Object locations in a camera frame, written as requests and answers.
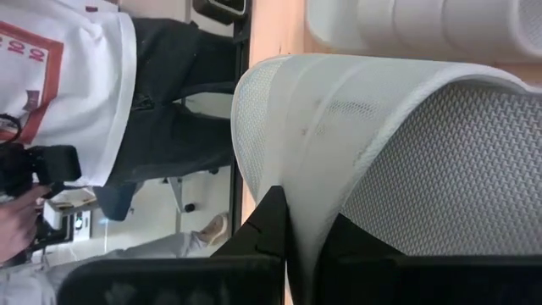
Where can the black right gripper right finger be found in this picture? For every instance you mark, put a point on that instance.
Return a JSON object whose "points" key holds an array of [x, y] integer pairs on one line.
{"points": [[355, 262]]}

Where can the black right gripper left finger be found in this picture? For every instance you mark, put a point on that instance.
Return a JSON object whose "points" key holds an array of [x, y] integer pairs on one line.
{"points": [[271, 224]]}

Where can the white rubber slide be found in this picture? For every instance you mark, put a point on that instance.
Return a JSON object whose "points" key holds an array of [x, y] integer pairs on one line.
{"points": [[322, 127], [423, 25]]}

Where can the office chair base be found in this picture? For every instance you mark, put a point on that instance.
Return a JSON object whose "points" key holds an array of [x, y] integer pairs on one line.
{"points": [[178, 190]]}

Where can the person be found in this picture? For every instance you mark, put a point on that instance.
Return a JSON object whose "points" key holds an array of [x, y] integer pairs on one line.
{"points": [[84, 84], [148, 250]]}

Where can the black handheld device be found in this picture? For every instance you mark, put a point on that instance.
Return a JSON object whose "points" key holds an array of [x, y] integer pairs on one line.
{"points": [[55, 163]]}

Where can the person's hand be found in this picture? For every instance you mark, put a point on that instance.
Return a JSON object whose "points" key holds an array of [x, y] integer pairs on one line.
{"points": [[17, 224]]}

